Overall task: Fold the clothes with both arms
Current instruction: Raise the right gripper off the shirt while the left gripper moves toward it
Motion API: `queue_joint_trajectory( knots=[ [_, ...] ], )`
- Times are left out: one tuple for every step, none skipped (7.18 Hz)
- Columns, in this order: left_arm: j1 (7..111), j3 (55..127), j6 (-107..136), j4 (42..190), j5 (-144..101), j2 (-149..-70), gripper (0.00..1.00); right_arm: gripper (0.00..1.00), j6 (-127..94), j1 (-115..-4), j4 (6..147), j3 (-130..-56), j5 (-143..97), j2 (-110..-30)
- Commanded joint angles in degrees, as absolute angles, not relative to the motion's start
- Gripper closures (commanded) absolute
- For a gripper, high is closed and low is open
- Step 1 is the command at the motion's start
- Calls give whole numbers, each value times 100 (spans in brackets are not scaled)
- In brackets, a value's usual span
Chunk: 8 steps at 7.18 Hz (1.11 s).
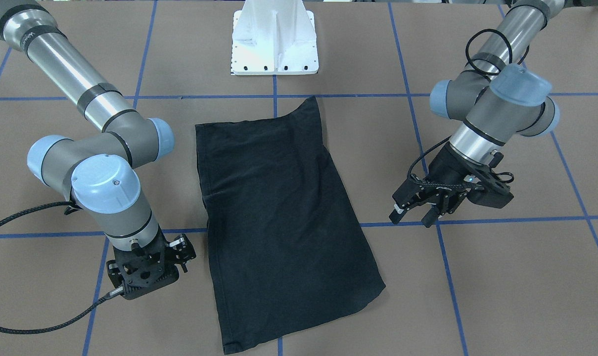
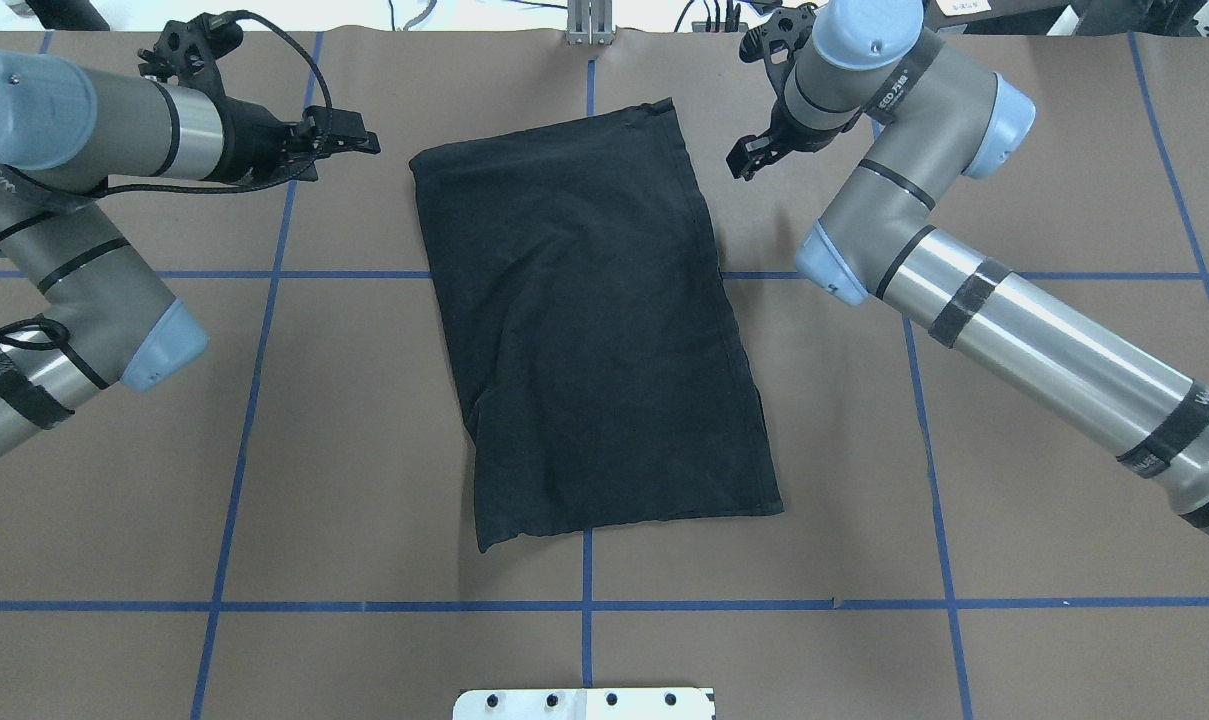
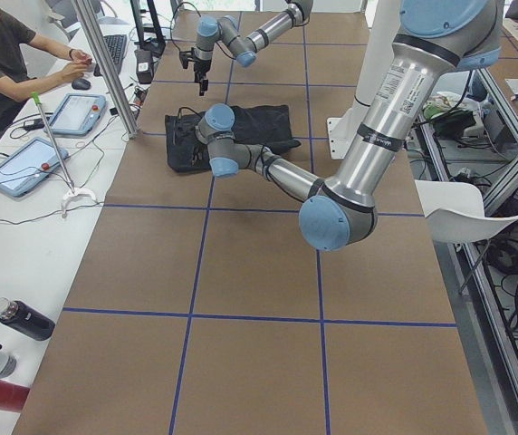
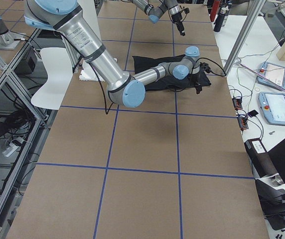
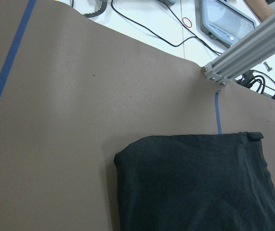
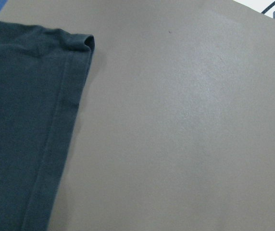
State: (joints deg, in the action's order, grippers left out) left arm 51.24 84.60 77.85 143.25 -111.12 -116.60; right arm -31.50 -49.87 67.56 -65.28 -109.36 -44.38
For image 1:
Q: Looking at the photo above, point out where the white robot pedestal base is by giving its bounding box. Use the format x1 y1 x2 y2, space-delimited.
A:
230 0 320 75

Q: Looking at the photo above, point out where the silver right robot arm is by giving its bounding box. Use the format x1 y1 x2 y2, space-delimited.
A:
0 0 196 300

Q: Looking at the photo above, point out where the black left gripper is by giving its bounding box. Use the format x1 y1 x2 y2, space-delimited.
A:
389 141 514 228

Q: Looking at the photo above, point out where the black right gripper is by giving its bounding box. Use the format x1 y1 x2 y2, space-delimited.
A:
106 230 196 300

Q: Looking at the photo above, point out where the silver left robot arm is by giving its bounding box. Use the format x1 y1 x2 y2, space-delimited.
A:
389 0 568 227

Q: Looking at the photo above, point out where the black graphic t-shirt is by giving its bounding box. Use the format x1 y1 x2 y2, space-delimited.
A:
195 97 385 355

